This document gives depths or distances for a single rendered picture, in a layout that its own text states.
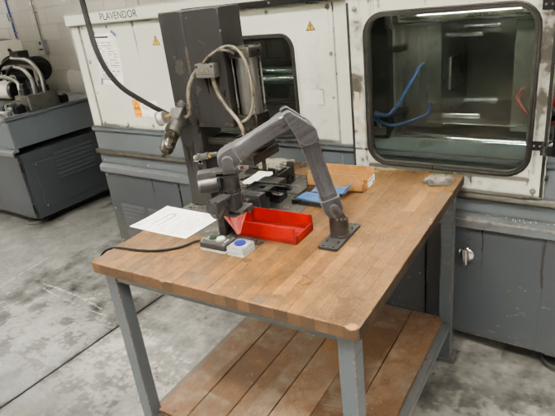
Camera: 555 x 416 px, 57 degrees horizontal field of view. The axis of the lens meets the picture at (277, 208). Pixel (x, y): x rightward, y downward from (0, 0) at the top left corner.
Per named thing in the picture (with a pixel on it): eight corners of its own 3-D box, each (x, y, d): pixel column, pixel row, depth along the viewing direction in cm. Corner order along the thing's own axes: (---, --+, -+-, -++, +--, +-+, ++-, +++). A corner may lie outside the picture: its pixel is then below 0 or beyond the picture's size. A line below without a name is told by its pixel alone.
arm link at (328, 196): (327, 220, 165) (293, 128, 153) (324, 212, 171) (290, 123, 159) (345, 214, 165) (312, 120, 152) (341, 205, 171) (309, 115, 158)
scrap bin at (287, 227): (296, 245, 170) (295, 229, 167) (235, 234, 182) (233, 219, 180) (313, 229, 179) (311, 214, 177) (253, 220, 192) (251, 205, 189)
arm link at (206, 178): (200, 199, 156) (192, 162, 152) (201, 189, 164) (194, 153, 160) (237, 193, 157) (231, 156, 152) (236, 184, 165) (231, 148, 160)
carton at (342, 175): (362, 195, 205) (362, 176, 202) (307, 188, 218) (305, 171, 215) (374, 183, 215) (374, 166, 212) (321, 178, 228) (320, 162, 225)
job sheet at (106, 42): (100, 85, 330) (87, 30, 317) (101, 85, 331) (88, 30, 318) (125, 85, 316) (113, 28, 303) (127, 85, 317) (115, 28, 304)
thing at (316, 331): (372, 567, 160) (358, 328, 125) (144, 454, 210) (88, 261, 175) (458, 351, 246) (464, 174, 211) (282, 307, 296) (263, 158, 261)
